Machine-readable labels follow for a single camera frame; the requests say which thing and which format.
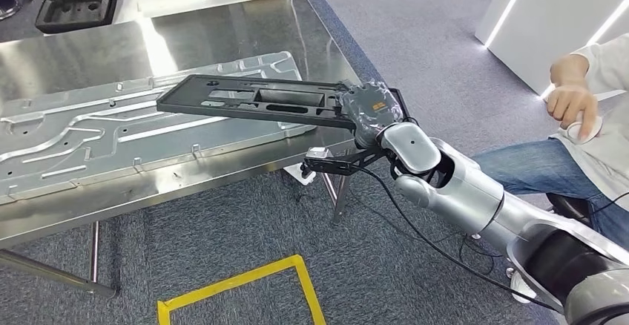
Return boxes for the person's right hand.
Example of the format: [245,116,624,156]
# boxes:
[545,83,601,142]

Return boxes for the white ring controller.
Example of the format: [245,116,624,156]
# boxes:
[560,111,605,145]

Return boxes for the long black plastic part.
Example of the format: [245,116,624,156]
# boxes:
[156,73,411,131]

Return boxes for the stainless steel workbench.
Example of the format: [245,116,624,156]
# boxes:
[0,0,382,299]

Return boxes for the person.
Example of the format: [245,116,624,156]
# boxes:
[471,33,629,252]

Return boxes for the white panel light strips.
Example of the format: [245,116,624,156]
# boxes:
[474,0,629,100]

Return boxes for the white power strip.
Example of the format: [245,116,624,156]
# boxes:
[285,162,318,186]

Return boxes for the yellow floor tape square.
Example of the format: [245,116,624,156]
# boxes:
[156,255,328,325]

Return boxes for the stamped silver metal panel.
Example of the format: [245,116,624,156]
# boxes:
[0,50,318,206]

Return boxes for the black foam case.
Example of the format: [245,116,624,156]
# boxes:
[35,0,118,35]

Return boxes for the black camera cable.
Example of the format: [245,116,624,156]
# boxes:
[356,165,564,313]

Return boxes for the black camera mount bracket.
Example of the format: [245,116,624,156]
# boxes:
[300,146,389,177]

